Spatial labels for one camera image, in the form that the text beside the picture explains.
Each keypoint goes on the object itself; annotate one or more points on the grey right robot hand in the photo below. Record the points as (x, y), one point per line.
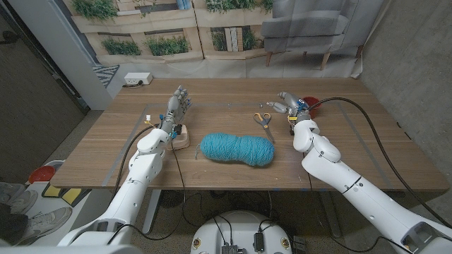
(295, 106)

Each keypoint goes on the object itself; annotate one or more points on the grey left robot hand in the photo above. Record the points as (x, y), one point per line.
(175, 108)

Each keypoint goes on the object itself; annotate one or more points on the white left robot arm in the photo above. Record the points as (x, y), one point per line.
(137, 180)

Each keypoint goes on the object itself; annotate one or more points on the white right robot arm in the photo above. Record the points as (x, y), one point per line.
(353, 187)

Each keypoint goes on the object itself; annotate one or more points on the red plastic cup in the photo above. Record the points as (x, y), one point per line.
(314, 106)

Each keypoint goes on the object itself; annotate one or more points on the teal yarn skein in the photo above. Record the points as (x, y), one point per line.
(236, 149)

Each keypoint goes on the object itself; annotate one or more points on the light wooden block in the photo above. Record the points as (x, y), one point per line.
(182, 141)

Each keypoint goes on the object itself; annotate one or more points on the white power strip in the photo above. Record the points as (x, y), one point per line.
(137, 78)

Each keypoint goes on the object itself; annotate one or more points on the printed room backdrop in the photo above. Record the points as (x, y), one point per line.
(226, 53)

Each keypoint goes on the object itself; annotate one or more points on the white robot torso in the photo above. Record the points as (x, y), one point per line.
(242, 225)

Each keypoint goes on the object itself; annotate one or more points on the black adapter on torso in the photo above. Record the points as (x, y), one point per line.
(258, 241)

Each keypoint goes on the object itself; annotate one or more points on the red bowl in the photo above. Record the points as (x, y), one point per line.
(41, 174)

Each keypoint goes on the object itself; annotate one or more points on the grey sneaker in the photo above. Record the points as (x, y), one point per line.
(19, 199)
(46, 222)

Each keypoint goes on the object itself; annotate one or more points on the black wall hook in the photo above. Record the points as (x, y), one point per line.
(8, 37)

